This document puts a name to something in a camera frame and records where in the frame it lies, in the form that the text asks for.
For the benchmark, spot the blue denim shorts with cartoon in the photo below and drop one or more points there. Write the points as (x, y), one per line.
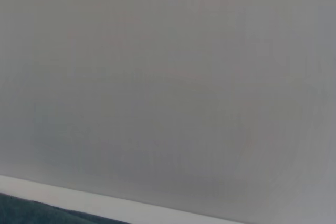
(26, 212)

